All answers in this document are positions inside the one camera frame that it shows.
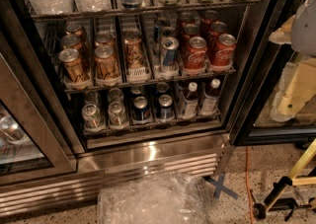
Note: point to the dark blue can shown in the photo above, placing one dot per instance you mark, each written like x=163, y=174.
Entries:
x=141, y=108
x=137, y=91
x=165, y=110
x=161, y=88

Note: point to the white-capped bottle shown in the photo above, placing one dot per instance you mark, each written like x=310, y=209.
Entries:
x=188, y=101
x=209, y=97

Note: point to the blue silver can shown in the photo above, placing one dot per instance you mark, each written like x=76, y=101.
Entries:
x=160, y=32
x=159, y=23
x=168, y=53

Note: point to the glass fridge door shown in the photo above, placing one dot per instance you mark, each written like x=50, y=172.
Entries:
x=276, y=59
x=25, y=105

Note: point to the middle blue silver can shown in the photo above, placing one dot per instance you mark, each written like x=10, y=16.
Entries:
x=160, y=32

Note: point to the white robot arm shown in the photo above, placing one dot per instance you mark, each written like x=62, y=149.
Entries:
x=297, y=84

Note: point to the back left gold can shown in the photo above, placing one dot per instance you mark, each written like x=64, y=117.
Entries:
x=76, y=29

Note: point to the clear plastic bin with wrap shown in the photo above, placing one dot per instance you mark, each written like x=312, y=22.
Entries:
x=172, y=198

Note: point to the left glass fridge door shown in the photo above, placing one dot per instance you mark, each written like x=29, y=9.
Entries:
x=25, y=105

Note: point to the back left silver can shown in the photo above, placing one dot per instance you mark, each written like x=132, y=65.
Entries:
x=92, y=97

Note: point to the front left silver can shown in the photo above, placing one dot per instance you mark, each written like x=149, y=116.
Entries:
x=92, y=116

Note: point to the yellow black stand with wheel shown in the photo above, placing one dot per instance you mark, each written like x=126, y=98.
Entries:
x=274, y=202

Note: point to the stainless steel display fridge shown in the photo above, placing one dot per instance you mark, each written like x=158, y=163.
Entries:
x=199, y=146

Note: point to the front left red cola can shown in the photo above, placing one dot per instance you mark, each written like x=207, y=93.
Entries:
x=196, y=48

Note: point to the can behind left door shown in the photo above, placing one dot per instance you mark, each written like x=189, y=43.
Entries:
x=13, y=131

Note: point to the front left dark blue can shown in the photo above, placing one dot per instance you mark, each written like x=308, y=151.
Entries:
x=141, y=108

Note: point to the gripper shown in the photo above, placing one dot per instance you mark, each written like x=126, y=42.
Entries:
x=305, y=30

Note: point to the red cola can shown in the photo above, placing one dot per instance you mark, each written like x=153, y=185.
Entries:
x=183, y=19
x=196, y=48
x=216, y=29
x=223, y=50
x=206, y=19
x=188, y=31

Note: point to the front right dark blue can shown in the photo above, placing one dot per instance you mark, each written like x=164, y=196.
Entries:
x=165, y=110

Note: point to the back blue silver can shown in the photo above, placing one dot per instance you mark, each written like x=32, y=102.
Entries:
x=159, y=23

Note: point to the right glass fridge door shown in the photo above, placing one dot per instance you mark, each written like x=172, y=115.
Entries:
x=276, y=59

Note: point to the middle left red cola can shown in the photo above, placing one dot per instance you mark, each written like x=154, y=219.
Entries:
x=188, y=31

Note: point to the blue tape cross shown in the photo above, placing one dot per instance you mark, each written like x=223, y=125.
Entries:
x=220, y=187

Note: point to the middle left gold can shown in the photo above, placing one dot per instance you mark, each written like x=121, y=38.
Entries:
x=73, y=41

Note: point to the back right red cola can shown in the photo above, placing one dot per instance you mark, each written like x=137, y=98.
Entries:
x=206, y=19

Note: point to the front blue silver can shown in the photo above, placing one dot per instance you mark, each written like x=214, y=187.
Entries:
x=168, y=53

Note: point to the left white-capped bottle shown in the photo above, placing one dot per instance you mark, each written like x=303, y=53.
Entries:
x=188, y=101

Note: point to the back left red cola can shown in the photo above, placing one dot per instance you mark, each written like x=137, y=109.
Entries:
x=183, y=19

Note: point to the middle right red cola can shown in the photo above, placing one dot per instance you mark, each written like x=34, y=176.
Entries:
x=216, y=29

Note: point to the front left gold can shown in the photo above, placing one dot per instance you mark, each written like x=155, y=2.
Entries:
x=72, y=62

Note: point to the right white-capped bottle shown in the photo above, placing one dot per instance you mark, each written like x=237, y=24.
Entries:
x=209, y=97

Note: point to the back right dark blue can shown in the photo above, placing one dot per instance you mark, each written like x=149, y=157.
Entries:
x=161, y=88

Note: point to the front right red cola can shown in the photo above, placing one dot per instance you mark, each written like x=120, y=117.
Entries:
x=223, y=50

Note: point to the back left dark blue can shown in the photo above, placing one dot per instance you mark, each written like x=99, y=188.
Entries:
x=137, y=91

